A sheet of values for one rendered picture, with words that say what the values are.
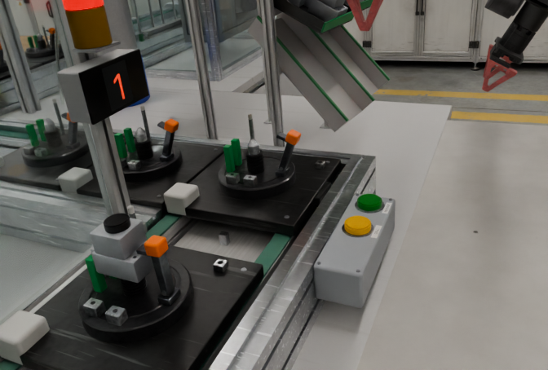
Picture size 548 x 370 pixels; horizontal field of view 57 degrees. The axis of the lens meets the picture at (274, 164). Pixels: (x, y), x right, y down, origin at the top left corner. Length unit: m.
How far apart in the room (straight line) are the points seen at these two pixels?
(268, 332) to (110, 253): 0.21
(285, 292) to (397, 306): 0.20
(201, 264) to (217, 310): 0.10
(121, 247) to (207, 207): 0.28
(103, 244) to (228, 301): 0.17
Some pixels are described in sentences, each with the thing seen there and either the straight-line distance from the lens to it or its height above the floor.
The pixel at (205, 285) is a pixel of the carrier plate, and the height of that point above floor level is 0.97.
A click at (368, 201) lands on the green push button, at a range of 0.83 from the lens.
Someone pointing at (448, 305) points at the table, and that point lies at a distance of 0.82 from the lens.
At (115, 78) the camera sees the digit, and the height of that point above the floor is 1.22.
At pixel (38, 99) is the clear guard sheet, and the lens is 0.72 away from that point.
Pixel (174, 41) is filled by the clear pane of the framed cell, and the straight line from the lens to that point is 2.00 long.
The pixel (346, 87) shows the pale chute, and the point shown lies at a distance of 1.15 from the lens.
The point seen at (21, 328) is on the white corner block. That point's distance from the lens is 0.69.
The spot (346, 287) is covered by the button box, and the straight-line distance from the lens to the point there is 0.72.
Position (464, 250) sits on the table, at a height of 0.86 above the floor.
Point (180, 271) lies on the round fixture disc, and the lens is 0.69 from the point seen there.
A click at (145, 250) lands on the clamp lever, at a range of 0.61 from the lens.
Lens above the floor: 1.40
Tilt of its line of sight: 26 degrees down
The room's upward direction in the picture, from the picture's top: 5 degrees counter-clockwise
